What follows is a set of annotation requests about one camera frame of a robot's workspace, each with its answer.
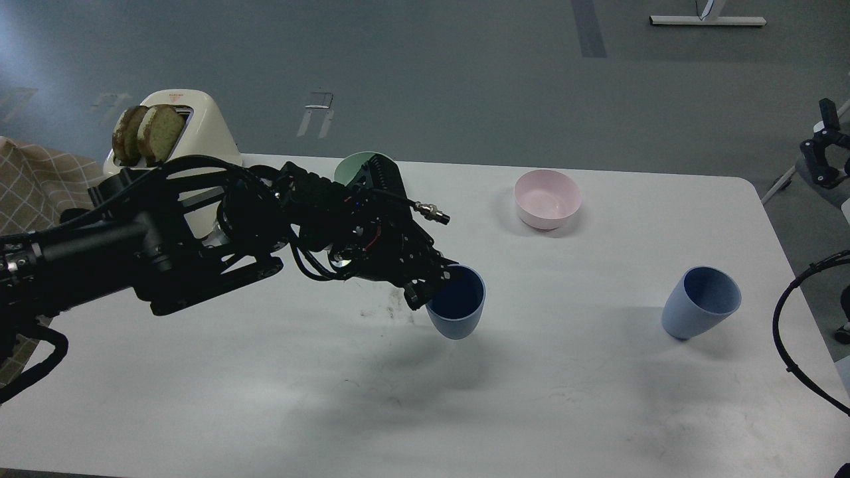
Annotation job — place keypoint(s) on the light blue cup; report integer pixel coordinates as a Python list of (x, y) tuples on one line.
[(702, 298)]

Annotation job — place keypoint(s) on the dark blue cup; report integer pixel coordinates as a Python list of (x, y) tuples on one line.
[(457, 308)]

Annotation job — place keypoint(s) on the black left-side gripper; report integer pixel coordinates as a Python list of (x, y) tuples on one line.
[(364, 228)]

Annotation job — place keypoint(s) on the pink bowl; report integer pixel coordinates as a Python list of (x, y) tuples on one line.
[(546, 199)]

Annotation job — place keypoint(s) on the front toast slice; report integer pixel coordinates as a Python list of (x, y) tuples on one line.
[(158, 132)]

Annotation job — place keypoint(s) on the cream white toaster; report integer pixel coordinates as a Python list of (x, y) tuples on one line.
[(205, 131)]

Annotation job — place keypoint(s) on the black left-side robot arm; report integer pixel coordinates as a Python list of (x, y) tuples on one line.
[(199, 227)]

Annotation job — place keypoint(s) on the white desk leg base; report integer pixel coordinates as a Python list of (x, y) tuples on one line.
[(711, 15)]

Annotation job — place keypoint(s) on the beige checked cloth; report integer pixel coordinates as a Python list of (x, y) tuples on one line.
[(40, 185)]

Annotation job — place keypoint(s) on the green bowl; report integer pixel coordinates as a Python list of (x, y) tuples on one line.
[(348, 168)]

